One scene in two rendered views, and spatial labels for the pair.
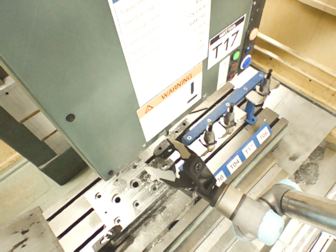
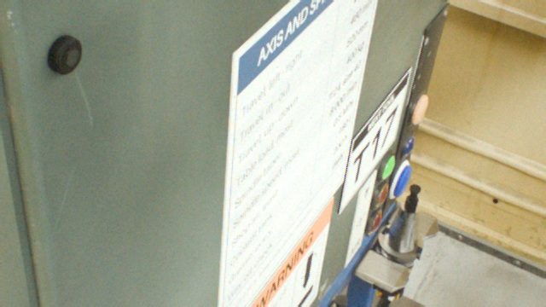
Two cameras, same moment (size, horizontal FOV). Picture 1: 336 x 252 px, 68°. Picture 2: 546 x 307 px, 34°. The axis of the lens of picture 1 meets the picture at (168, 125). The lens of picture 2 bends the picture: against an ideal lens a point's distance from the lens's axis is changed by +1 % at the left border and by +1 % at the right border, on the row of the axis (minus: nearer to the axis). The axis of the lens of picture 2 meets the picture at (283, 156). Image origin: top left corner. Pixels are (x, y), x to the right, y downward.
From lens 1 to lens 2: 0.19 m
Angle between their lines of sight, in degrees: 24
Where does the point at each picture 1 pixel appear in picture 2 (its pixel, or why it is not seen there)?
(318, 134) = not seen: outside the picture
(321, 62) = (514, 150)
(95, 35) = (194, 173)
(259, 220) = not seen: outside the picture
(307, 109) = (507, 284)
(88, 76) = (157, 280)
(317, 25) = (489, 56)
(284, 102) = (438, 273)
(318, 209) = not seen: outside the picture
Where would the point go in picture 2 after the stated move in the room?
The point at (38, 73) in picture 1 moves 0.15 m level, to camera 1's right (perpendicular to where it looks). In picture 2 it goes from (84, 292) to (429, 190)
